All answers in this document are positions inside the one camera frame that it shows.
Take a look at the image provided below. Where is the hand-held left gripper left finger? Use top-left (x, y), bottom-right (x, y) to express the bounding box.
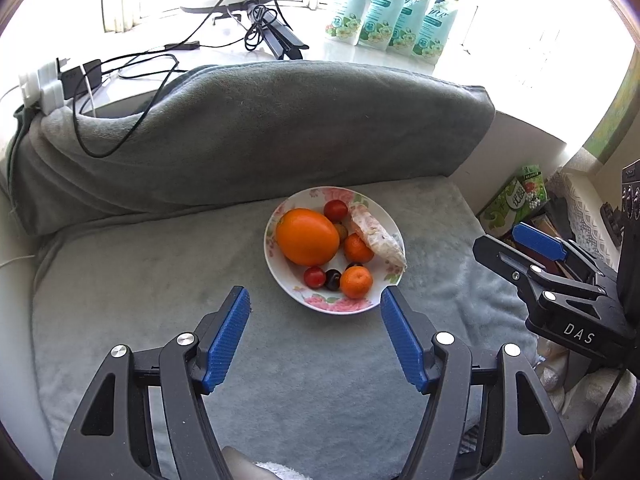
top-left (52, 285), bottom-right (251, 480)

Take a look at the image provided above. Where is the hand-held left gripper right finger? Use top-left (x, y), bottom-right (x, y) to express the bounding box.
top-left (380, 286), bottom-right (581, 480)

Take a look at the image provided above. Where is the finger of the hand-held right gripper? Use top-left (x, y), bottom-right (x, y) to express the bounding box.
top-left (472, 235), bottom-right (608, 316)
top-left (512, 222), bottom-right (618, 291)

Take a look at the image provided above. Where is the small tangerine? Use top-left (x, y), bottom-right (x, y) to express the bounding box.
top-left (340, 266), bottom-right (374, 300)
top-left (343, 233), bottom-right (375, 264)

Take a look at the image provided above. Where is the floral white bowl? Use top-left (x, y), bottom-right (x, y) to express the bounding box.
top-left (264, 186), bottom-right (407, 315)

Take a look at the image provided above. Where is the peeled pomelo segment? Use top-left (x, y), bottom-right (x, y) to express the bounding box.
top-left (348, 208), bottom-right (408, 270)

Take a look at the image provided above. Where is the large orange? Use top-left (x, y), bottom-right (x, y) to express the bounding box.
top-left (275, 208), bottom-right (340, 267)

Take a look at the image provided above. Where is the person's right hand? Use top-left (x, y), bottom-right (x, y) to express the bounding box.
top-left (537, 337), bottom-right (638, 411)

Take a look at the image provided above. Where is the person's left hand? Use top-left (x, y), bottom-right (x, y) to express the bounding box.
top-left (222, 446), bottom-right (303, 480)

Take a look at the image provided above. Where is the green printed box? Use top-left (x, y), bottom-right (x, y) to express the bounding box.
top-left (479, 180), bottom-right (526, 233)

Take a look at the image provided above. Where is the green snack packet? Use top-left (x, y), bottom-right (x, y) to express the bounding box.
top-left (517, 165), bottom-right (548, 211)

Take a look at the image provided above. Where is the white lace cloth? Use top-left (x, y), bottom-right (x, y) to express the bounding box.
top-left (550, 160), bottom-right (623, 261)

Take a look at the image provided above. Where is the light grey blanket mat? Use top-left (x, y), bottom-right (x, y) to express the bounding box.
top-left (31, 175), bottom-right (546, 480)

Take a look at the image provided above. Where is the rolled grey blanket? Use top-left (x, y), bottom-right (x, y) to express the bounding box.
top-left (5, 60), bottom-right (496, 238)

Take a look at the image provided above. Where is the floral teal refill pouch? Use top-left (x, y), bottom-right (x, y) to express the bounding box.
top-left (387, 0), bottom-right (436, 56)
top-left (325, 0), bottom-right (373, 41)
top-left (411, 0), bottom-right (461, 66)
top-left (357, 0), bottom-right (416, 51)

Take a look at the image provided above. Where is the white power strip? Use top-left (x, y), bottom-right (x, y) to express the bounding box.
top-left (19, 60), bottom-right (66, 113)

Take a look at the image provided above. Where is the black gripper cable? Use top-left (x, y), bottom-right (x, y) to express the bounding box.
top-left (590, 367), bottom-right (628, 480)

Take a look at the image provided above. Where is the black power cable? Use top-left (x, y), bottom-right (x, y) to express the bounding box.
top-left (72, 0), bottom-right (281, 158)

